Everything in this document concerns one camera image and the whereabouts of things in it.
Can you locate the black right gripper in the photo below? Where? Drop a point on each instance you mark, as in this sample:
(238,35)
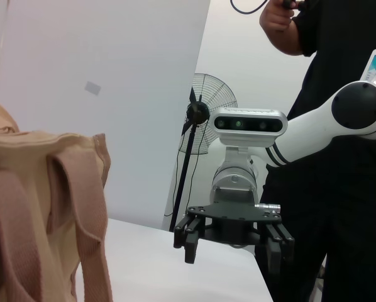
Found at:
(235,225)

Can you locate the khaki canvas food bag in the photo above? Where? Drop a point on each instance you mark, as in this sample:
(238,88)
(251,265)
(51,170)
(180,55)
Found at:
(24,176)

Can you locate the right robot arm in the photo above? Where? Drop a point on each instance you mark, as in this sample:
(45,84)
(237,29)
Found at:
(313,126)

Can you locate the person's bare forearm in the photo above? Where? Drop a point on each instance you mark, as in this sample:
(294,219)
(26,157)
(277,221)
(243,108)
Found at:
(285,39)

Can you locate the person's hand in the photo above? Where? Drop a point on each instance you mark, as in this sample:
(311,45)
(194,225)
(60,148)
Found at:
(274,14)

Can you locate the person in black clothes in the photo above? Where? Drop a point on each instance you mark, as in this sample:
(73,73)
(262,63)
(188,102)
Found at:
(329,204)

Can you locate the black standing fan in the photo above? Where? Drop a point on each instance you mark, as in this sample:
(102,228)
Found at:
(211,104)

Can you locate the grey tape patch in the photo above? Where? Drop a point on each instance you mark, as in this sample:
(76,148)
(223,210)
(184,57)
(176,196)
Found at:
(92,87)

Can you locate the white backdrop panel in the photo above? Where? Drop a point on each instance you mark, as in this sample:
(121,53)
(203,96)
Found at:
(112,47)

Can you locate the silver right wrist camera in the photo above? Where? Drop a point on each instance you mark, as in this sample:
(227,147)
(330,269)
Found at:
(247,124)

